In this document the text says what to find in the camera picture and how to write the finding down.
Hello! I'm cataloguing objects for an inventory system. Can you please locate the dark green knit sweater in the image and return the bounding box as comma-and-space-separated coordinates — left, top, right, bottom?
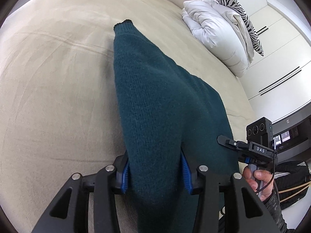
113, 20, 239, 232

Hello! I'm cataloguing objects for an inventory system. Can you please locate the dark sleeved right forearm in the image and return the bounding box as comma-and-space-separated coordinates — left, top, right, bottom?
263, 190, 295, 233

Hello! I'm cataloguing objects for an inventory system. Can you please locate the person's right hand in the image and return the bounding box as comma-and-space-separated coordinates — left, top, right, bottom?
242, 167, 273, 202

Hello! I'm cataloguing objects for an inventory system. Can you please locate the black bag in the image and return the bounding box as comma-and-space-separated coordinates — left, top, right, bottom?
275, 160, 310, 210

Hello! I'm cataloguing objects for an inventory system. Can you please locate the white wardrobe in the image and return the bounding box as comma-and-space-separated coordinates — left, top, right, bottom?
238, 0, 310, 123

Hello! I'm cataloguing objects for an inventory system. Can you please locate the beige bed sheet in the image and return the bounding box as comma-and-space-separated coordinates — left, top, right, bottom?
1, 0, 255, 232

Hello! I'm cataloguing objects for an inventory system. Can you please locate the white folded duvet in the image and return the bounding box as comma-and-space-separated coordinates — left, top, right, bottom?
182, 0, 255, 78

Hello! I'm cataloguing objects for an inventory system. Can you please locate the zebra print pillow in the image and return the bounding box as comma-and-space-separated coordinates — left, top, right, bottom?
210, 0, 265, 57

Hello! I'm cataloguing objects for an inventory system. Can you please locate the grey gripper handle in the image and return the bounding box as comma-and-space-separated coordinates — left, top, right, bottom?
246, 163, 266, 199

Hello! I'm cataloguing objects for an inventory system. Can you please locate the black camera box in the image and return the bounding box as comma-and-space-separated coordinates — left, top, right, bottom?
246, 117, 273, 149

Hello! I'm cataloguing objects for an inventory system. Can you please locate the black cable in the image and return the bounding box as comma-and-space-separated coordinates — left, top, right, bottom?
257, 150, 279, 194

